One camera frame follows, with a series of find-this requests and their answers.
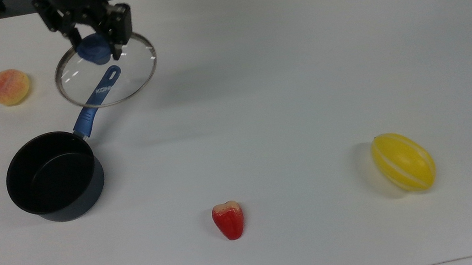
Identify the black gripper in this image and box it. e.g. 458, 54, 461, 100
32, 0, 137, 71

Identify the glass lid with blue knob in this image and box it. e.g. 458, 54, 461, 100
49, 24, 163, 114

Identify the orange toy peach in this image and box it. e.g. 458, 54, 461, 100
0, 67, 33, 108

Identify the red toy wax apple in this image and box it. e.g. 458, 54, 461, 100
210, 199, 247, 243

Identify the yellow striped toy melon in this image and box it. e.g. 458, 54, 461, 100
369, 127, 439, 198

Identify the black saucepan with blue handle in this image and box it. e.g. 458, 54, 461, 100
0, 64, 141, 229

